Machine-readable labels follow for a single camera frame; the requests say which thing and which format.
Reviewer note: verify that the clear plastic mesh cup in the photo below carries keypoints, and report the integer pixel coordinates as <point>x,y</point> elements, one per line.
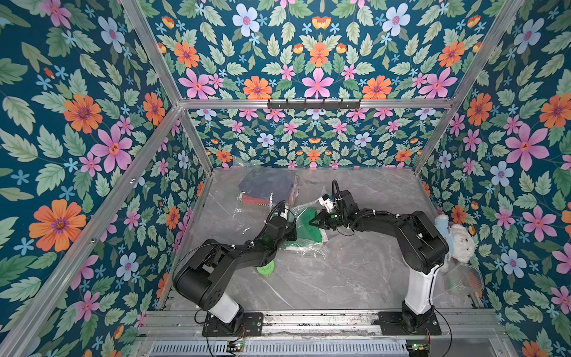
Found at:
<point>463,279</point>

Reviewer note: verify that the green round lid container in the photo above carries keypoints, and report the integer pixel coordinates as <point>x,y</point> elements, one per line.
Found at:
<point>267,270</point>

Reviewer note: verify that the white teddy bear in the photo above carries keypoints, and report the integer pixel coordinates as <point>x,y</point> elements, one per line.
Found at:
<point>461,246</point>

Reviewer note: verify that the green tank top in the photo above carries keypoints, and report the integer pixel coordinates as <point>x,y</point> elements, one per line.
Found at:
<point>306,234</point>

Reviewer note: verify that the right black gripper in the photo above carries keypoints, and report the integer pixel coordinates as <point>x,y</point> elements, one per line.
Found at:
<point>326,218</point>

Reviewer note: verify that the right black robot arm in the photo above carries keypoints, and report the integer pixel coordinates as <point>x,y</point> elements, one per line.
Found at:
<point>422,245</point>

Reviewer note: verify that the black hook rail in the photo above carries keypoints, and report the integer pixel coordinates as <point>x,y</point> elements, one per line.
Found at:
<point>326,104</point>

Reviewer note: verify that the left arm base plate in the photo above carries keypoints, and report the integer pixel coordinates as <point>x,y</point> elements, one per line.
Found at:
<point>245,324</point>

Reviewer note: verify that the bag of folded clothes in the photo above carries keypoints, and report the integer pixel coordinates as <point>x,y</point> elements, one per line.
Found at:
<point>266,186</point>

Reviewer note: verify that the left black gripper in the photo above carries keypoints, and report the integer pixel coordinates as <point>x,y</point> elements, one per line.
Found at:
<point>290,227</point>

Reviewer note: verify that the aluminium front rail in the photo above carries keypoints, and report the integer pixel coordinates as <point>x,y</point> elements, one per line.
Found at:
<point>345,323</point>

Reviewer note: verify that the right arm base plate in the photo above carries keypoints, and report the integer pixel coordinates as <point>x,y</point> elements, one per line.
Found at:
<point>408,324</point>

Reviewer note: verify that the clear vacuum bag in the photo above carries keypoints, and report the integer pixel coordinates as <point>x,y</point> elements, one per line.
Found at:
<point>319,250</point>

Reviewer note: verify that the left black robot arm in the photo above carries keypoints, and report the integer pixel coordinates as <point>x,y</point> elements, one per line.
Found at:
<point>205,276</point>

